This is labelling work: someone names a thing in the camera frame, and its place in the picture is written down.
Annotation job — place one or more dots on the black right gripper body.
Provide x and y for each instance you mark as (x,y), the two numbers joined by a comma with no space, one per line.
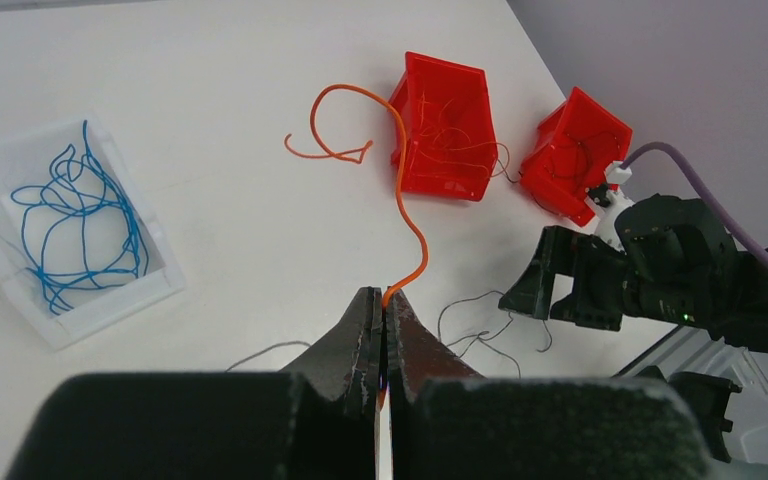
(678,264)

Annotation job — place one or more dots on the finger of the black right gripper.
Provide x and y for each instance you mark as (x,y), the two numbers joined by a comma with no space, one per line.
(555,255)

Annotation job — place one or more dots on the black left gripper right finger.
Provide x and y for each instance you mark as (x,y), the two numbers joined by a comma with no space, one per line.
(414,354)

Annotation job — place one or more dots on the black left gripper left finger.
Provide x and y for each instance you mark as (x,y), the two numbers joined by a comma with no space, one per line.
(344,366)

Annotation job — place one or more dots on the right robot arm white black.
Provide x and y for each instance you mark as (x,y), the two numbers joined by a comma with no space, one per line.
(713,369)

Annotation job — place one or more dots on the near red plastic bin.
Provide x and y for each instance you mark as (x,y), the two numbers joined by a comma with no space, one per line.
(575,144)

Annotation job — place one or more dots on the red plastic bin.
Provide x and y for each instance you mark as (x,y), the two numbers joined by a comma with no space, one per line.
(575,144)
(451,143)

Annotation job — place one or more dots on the far red plastic bin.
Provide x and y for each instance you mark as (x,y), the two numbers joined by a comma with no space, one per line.
(451,143)

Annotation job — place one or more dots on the white plastic tray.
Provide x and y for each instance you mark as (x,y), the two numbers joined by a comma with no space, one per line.
(80,246)

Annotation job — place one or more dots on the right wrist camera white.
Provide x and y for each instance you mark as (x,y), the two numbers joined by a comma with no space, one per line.
(608,201)

